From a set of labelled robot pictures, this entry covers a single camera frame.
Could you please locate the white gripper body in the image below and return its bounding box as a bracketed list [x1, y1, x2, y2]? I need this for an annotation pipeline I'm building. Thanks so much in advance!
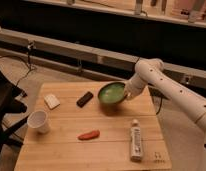
[124, 74, 146, 99]

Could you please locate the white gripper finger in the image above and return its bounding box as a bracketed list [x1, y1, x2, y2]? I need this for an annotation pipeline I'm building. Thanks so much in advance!
[125, 93, 132, 100]

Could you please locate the green ceramic bowl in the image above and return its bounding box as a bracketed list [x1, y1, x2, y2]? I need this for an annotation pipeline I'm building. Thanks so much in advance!
[98, 82, 126, 105]

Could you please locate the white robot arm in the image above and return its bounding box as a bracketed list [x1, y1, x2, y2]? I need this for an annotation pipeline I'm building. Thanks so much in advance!
[124, 58, 206, 171]

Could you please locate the white tube bottle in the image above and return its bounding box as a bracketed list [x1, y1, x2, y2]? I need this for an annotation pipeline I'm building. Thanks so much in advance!
[130, 119, 143, 161]

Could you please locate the dark brown rectangular block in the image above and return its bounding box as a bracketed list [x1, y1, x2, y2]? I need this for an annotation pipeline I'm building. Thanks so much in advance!
[76, 92, 93, 107]

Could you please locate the white sponge block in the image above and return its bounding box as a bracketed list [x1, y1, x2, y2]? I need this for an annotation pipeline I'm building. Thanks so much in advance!
[44, 94, 60, 109]

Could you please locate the white paper cup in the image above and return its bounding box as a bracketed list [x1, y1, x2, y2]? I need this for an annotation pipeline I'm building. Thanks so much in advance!
[27, 110, 50, 134]

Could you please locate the black chair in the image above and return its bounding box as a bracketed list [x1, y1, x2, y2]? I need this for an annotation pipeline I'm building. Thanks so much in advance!
[0, 71, 27, 153]

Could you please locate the black cable on floor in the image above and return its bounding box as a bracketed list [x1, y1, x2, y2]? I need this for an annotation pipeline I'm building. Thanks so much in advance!
[0, 41, 37, 88]

